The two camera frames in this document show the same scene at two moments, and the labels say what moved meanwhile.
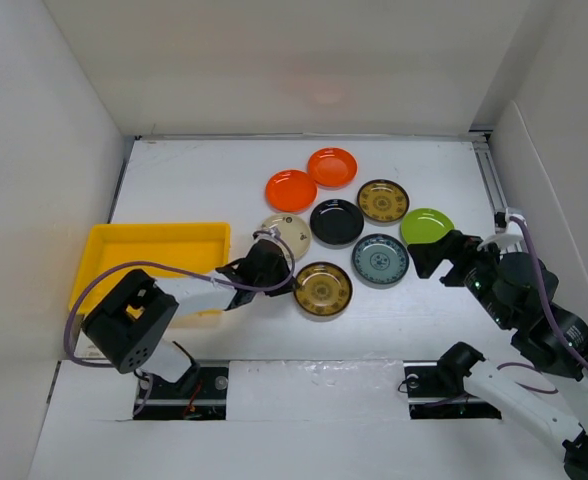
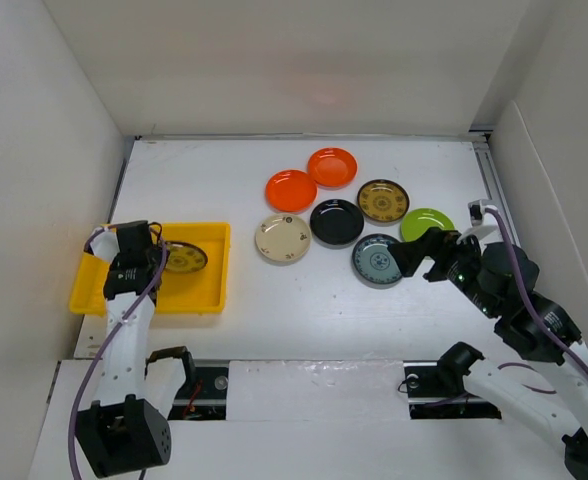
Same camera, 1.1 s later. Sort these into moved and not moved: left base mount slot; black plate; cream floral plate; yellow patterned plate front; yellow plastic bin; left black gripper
Moved: left black gripper; yellow patterned plate front
Not moved: yellow plastic bin; black plate; left base mount slot; cream floral plate
